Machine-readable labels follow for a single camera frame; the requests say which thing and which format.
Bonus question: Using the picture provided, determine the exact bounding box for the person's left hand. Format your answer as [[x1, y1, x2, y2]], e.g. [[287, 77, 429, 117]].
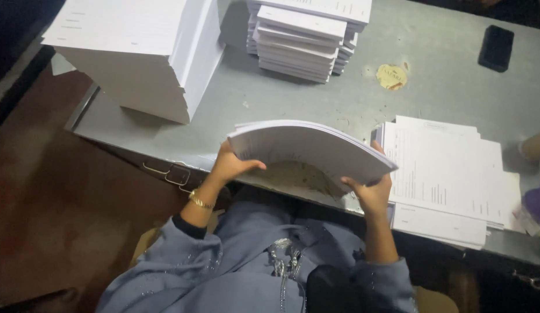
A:
[[210, 139, 267, 186]]

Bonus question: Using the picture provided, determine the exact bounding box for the pile of printed white sheets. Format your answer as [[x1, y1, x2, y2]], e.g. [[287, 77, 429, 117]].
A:
[[371, 115, 524, 250]]

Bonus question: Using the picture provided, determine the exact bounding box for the purple object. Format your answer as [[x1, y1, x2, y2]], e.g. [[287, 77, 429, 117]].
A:
[[521, 186, 540, 224]]

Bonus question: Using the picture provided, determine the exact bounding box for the metal drawer handle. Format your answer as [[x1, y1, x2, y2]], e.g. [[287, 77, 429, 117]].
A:
[[142, 162, 171, 176], [165, 167, 192, 187]]

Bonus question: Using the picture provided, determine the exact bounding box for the gold bracelet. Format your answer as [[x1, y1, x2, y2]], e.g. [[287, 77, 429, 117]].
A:
[[188, 190, 216, 210]]

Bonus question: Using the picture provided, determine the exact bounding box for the person's right hand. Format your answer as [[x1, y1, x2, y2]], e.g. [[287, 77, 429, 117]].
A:
[[340, 140, 393, 218]]

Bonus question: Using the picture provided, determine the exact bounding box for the tall stack of white paper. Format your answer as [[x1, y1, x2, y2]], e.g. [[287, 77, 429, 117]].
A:
[[41, 0, 226, 125]]

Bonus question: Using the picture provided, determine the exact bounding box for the torn yellow round sticker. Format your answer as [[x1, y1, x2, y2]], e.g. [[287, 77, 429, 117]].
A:
[[376, 64, 408, 91]]

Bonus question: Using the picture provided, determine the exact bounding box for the black cuff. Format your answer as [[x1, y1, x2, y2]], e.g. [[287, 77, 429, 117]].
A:
[[172, 213, 208, 241]]

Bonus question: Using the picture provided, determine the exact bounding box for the black phone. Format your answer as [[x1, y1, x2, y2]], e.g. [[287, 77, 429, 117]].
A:
[[477, 25, 515, 73]]

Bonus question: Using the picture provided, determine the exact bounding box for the bent bundle of white sheets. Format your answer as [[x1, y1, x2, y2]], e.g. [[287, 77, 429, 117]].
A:
[[227, 119, 399, 188]]

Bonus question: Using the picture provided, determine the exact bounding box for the stack of white paper pads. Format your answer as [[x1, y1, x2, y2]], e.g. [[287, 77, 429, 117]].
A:
[[246, 0, 373, 84]]

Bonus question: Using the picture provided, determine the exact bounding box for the blue-grey garment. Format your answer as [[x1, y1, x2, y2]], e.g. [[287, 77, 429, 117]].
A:
[[95, 187, 418, 313]]

